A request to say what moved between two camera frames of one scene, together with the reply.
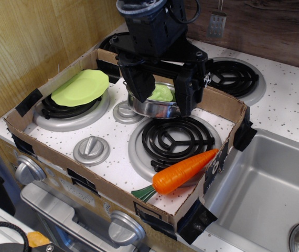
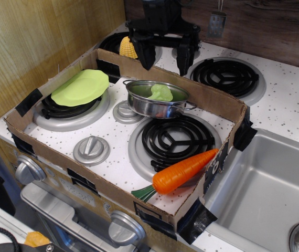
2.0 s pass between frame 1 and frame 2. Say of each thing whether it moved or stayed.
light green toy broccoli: stayed
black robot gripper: moved
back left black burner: stayed
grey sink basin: stayed
